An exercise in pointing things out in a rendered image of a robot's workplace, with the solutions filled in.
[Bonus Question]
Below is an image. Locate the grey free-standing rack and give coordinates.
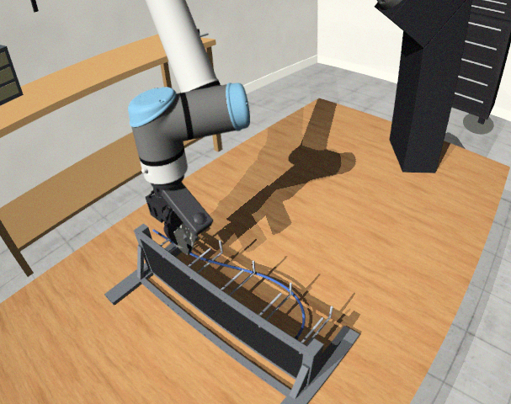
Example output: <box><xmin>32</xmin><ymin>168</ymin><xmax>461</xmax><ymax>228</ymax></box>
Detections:
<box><xmin>104</xmin><ymin>223</ymin><xmax>359</xmax><ymax>404</ymax></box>

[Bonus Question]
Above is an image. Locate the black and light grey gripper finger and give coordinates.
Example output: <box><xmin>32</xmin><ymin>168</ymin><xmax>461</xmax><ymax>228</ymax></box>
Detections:
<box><xmin>180</xmin><ymin>224</ymin><xmax>196</xmax><ymax>252</ymax></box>
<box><xmin>163</xmin><ymin>219</ymin><xmax>189</xmax><ymax>254</ymax></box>

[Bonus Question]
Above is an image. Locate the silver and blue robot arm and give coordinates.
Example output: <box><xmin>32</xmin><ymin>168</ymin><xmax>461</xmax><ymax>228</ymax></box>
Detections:
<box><xmin>128</xmin><ymin>0</ymin><xmax>250</xmax><ymax>236</ymax></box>

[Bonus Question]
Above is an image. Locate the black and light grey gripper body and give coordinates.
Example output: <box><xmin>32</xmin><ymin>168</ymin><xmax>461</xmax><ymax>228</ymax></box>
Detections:
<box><xmin>146</xmin><ymin>176</ymin><xmax>184</xmax><ymax>227</ymax></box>

